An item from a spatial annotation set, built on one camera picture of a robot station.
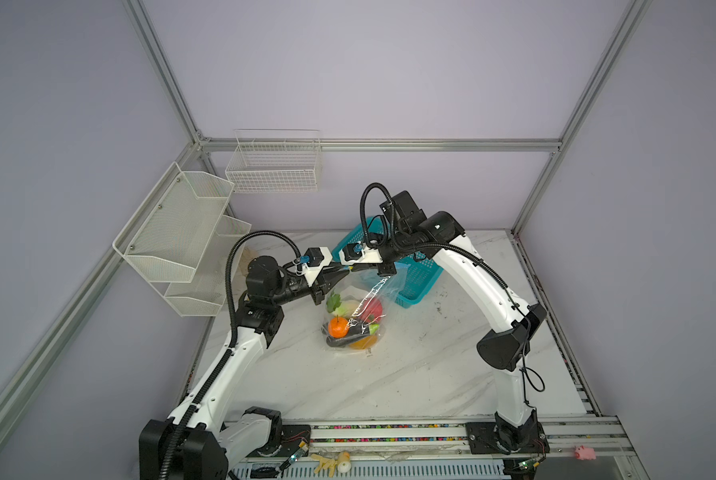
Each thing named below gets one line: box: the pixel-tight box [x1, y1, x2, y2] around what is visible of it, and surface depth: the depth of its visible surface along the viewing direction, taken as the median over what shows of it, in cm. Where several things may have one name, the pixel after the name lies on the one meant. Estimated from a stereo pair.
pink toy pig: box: [574, 445, 597, 460], surface depth 72 cm
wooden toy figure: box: [310, 451, 351, 478], surface depth 70 cm
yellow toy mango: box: [348, 335, 378, 350], surface depth 86 cm
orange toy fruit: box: [328, 314, 350, 339], surface depth 82 cm
